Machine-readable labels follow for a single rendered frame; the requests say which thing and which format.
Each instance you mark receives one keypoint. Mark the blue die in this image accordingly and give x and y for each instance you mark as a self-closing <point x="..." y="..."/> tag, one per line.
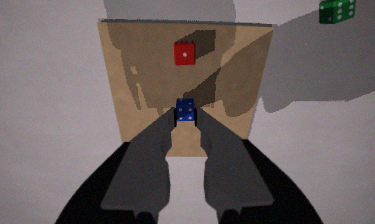
<point x="185" y="109"/>

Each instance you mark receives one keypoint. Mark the red die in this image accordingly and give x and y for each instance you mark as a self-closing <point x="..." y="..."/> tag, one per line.
<point x="184" y="53"/>

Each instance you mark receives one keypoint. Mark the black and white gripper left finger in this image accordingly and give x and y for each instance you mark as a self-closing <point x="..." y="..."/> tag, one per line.
<point x="133" y="179"/>

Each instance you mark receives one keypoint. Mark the tan mat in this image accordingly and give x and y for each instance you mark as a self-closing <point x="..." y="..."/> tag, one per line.
<point x="145" y="82"/>

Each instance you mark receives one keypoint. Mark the green die with white pips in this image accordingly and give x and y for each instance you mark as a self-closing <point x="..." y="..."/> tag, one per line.
<point x="335" y="11"/>

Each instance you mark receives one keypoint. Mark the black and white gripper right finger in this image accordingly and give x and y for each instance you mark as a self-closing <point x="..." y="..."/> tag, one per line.
<point x="238" y="176"/>

